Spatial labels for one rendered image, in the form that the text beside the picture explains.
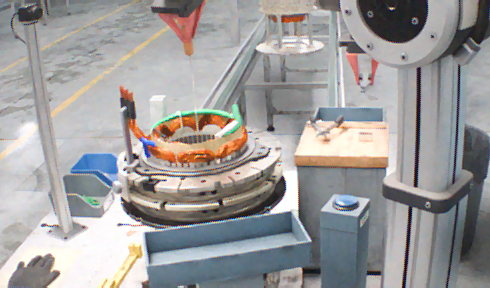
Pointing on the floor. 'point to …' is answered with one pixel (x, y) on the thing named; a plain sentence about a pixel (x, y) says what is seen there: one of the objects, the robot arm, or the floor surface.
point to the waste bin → (471, 204)
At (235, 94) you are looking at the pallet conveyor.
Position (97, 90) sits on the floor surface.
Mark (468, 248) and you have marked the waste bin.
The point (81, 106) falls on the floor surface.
